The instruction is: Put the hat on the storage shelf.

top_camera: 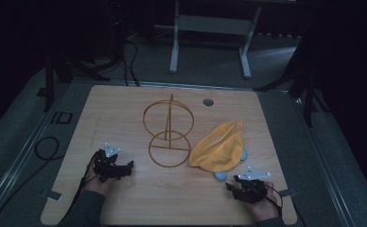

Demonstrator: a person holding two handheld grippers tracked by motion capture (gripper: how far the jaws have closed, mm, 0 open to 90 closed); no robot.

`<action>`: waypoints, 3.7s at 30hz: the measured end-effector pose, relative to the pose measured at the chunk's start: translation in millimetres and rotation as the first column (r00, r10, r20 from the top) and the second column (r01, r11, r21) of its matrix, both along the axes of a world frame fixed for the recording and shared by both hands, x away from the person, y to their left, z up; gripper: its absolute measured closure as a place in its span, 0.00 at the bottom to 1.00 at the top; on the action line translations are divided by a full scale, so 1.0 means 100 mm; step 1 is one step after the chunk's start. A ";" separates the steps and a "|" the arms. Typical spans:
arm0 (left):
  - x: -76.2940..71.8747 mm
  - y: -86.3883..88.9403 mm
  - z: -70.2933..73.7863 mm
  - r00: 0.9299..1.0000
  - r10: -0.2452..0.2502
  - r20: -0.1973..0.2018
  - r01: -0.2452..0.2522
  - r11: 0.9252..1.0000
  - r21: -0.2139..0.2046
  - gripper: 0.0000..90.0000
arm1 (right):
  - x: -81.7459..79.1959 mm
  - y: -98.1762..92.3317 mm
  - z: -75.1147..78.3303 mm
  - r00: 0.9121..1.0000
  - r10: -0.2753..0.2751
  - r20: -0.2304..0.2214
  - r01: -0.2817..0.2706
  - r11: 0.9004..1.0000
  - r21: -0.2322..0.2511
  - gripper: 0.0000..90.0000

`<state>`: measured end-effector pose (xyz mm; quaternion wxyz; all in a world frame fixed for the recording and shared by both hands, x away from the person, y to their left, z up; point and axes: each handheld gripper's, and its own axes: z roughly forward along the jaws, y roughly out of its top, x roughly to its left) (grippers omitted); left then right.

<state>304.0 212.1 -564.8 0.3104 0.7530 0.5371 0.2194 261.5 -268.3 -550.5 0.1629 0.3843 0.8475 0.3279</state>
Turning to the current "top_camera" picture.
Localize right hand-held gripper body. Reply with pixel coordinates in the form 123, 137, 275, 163
234, 166, 272, 204

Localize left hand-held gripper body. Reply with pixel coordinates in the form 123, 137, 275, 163
93, 142, 127, 183

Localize person's left hand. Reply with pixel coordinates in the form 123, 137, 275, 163
82, 164, 117, 197

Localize yellow cloth hat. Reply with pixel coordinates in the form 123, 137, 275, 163
188, 120, 245, 174

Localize black tripod stand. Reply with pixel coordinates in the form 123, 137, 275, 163
43, 0, 126, 114
253, 27, 332, 129

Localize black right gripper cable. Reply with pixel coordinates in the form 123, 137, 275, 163
260, 184, 284, 219

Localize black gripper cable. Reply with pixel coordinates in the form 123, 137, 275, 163
260, 184, 284, 219
56, 154, 99, 225

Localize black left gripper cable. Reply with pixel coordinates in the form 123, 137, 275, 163
56, 154, 99, 225

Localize grey table bracket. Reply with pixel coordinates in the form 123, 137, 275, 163
46, 189, 63, 202
278, 187, 298, 199

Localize gold wire stand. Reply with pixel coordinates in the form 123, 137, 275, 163
142, 93, 196, 169

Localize black looped floor cable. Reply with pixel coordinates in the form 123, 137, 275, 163
33, 135, 66, 163

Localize black hanging cables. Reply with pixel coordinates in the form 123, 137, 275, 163
120, 37, 141, 87

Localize white desk frame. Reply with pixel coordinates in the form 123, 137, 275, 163
168, 0, 263, 80

